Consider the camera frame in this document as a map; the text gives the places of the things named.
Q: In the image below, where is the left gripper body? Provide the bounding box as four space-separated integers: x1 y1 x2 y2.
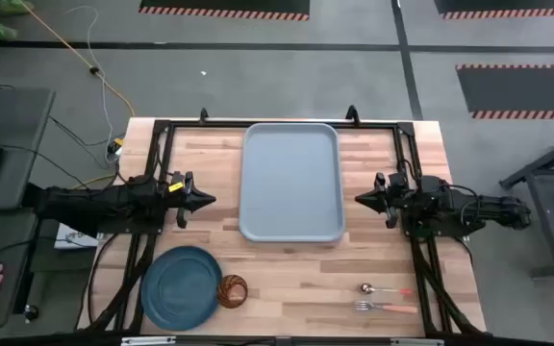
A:
164 171 195 230

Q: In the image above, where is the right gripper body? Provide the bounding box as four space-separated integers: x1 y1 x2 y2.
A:
375 172 408 230

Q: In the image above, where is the metal spoon with orange handle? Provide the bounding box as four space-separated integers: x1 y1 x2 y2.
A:
358 283 414 297

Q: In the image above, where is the dark blue round plate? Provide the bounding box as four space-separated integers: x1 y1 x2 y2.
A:
139 245 224 332

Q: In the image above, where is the amber faceted glass cup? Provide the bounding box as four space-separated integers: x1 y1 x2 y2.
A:
216 274 249 309

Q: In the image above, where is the metal fork with orange handle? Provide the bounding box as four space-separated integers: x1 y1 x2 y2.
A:
353 300 418 315

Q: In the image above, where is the grey-blue plastic tray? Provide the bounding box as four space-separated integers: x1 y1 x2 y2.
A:
238 122 346 243

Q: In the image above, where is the yellow and white power plug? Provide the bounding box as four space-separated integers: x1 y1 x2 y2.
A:
106 137 125 162

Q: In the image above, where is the white printed box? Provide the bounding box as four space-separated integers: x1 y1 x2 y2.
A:
53 223 100 251

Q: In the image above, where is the black hazard-striped floor mat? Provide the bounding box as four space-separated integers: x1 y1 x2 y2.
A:
455 63 554 120
138 0 311 22
434 0 554 20

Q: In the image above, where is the grey side desk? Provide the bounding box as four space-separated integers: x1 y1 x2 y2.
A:
0 87 56 331

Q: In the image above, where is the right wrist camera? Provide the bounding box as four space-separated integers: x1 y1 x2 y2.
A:
388 171 409 190

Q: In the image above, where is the black aluminium rig frame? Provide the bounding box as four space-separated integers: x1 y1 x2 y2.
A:
77 105 488 346

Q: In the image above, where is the white floor cable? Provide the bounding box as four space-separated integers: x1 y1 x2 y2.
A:
64 5 114 145

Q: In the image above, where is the black floor cable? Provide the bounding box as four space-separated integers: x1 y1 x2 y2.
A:
48 114 114 170

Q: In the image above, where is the silver metal bracket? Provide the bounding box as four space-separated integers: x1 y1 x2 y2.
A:
390 337 445 346
120 335 177 346

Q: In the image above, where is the black keyboard cable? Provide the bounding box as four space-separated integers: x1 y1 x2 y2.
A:
0 142 93 189

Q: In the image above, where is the yellow floor cable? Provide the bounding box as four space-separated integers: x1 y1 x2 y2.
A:
16 0 137 188

